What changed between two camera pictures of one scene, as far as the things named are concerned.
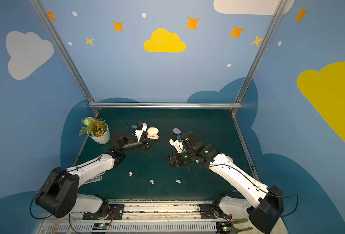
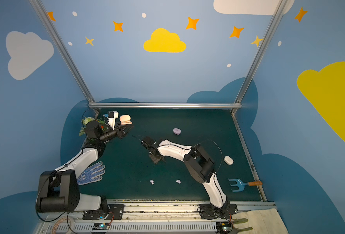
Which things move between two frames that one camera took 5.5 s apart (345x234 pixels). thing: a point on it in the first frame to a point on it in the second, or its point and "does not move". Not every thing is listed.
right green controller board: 224,227 does not move
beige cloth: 280,227 does not move
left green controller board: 101,226 does not move
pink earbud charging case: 153,132 to 125,119
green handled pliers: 235,230 does not move
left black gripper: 144,145 to 121,132
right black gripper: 175,160 to 148,143
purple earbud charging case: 177,131 does not move
